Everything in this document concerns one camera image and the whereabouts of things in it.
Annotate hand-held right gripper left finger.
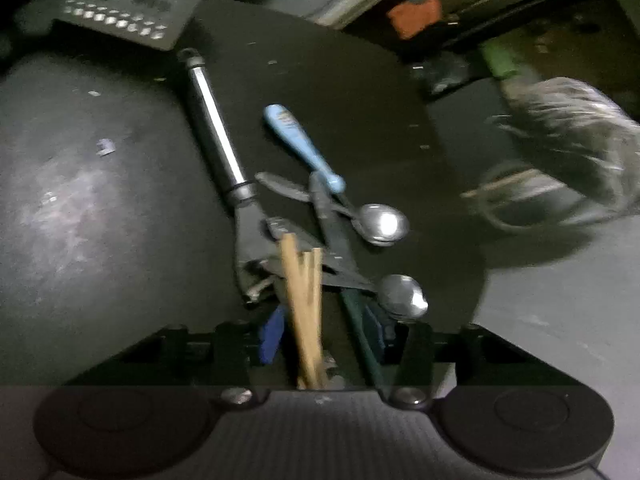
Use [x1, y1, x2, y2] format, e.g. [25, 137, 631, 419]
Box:
[62, 304, 288, 409]

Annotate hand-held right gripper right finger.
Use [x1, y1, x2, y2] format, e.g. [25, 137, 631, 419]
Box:
[365, 304, 585, 410]

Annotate green-handled knife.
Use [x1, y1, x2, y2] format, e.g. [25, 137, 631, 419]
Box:
[309, 172, 388, 398]

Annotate dark green kitchen scissors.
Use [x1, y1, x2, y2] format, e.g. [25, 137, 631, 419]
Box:
[264, 216, 373, 293]

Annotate wooden chopstick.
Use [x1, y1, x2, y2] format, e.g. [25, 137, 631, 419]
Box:
[280, 232, 313, 391]
[310, 247, 326, 391]
[299, 250, 321, 391]

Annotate blue-handled spoon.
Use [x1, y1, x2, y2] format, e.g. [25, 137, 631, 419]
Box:
[263, 104, 408, 250]

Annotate white perforated plastic basket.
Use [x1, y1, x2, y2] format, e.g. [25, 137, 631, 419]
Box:
[50, 0, 228, 53]

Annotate black plastic bag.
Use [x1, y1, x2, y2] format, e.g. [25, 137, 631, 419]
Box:
[419, 54, 483, 97]

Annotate clear plastic bag dark contents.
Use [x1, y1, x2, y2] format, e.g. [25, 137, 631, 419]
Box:
[492, 76, 640, 218]

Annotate green box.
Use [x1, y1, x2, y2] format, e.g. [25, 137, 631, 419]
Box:
[480, 40, 522, 80]

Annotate grey hose loop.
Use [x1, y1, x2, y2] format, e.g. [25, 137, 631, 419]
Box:
[472, 160, 606, 235]

